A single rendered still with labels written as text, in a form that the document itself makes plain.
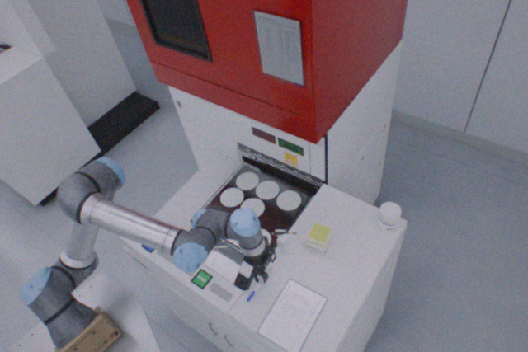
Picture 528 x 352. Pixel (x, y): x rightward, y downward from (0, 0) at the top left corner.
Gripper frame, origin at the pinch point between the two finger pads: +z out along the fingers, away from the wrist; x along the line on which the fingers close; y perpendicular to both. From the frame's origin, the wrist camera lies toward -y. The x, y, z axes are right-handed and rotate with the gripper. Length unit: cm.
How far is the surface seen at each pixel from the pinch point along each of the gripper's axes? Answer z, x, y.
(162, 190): 92, 144, 51
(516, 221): 99, -72, 147
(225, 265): 9.4, 18.9, 1.9
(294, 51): -61, 6, 43
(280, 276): 1.8, -4.1, 6.1
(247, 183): 6, 34, 37
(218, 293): 2.3, 10.6, -9.9
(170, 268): 1.1, 31.3, -12.0
